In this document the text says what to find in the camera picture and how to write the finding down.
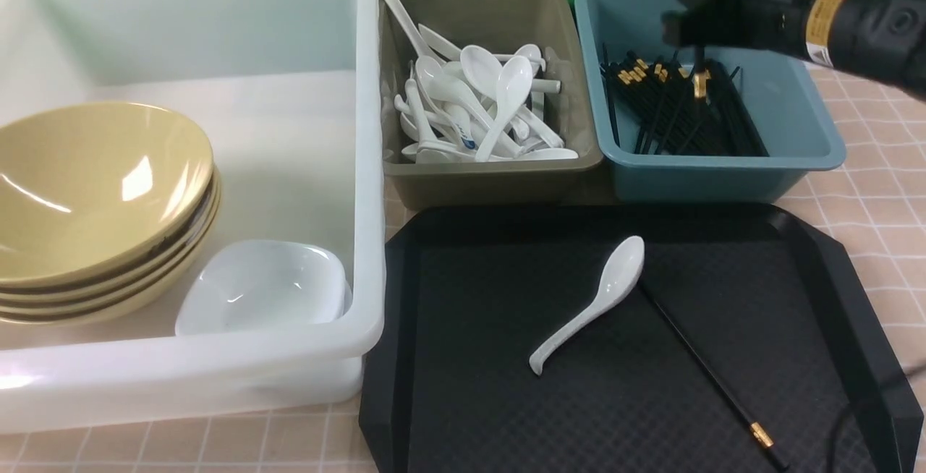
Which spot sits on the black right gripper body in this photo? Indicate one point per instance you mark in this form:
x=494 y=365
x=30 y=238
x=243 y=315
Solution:
x=760 y=25

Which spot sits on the white soup spoon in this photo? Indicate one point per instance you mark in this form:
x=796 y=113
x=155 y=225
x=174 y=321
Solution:
x=619 y=276

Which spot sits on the black gold-banded chopstick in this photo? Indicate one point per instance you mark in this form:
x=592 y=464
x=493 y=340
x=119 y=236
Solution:
x=745 y=417
x=699 y=86

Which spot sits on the white square dish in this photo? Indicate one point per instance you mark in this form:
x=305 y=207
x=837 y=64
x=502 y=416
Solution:
x=264 y=284

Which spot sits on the tan noodle bowl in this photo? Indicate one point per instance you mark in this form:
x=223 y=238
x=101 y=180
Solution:
x=86 y=188

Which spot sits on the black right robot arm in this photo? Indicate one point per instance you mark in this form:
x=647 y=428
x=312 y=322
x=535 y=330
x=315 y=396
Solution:
x=878 y=40

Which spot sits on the top stacked tan bowl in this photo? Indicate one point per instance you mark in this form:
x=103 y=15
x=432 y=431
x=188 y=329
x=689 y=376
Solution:
x=126 y=273

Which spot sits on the stacked tan bowl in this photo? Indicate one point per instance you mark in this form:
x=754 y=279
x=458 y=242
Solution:
x=128 y=298
x=126 y=273

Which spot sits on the lower stacked tan bowl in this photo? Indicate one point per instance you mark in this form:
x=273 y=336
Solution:
x=128 y=298

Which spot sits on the pile of black chopsticks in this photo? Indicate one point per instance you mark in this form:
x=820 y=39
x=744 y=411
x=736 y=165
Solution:
x=652 y=108

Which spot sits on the blue plastic bin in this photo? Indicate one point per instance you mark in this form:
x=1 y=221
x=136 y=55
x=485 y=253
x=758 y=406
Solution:
x=789 y=114

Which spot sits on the brown plastic bin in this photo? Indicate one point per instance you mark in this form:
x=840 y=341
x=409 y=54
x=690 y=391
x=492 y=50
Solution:
x=500 y=26

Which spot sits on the pile of white spoons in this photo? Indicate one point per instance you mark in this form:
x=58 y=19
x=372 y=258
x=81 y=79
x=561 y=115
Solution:
x=468 y=105

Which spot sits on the black serving tray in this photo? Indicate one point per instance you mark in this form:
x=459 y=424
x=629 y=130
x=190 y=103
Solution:
x=773 y=304

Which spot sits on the large white plastic tub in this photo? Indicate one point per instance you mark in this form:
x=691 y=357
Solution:
x=288 y=93

